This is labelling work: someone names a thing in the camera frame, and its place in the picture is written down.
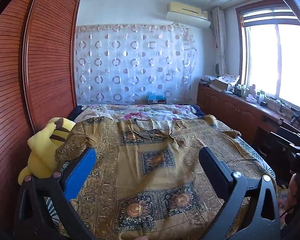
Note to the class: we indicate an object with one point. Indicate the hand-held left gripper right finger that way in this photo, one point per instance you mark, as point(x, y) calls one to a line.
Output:
point(215, 167)

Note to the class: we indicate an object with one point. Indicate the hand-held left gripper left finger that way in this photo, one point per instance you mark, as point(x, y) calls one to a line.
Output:
point(81, 172)

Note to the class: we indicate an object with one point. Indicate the mustard patterned garment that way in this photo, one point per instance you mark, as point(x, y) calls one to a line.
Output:
point(152, 140)

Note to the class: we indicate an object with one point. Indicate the person's right hand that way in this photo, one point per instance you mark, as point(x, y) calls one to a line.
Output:
point(292, 192)

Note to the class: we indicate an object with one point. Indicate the black chair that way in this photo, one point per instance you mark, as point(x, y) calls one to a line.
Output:
point(272, 150)

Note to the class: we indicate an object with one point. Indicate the leaf-patterned bed sheet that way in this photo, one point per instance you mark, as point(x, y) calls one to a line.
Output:
point(260, 162)

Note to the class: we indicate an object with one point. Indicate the yellow plush toy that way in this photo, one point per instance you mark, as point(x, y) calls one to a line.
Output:
point(40, 150)

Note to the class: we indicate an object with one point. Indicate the low wooden cabinet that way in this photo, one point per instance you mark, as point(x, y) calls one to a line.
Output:
point(227, 107)

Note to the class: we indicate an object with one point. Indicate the floral bed blanket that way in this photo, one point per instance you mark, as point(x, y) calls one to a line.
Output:
point(140, 112)

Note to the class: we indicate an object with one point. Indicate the open cardboard box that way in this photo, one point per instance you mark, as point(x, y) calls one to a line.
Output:
point(222, 82)

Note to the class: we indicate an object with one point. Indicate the wooden-framed window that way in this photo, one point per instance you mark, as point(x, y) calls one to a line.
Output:
point(277, 60)

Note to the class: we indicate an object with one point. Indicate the wooden louvred wardrobe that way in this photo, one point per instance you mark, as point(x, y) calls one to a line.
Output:
point(47, 55)

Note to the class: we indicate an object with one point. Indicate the white circle-patterned curtain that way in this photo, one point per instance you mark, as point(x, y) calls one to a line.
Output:
point(135, 62)

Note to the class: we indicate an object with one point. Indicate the white window curtain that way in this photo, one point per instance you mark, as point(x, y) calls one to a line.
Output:
point(218, 42)

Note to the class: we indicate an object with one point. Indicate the wall air conditioner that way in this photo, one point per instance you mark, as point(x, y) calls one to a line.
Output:
point(187, 12)

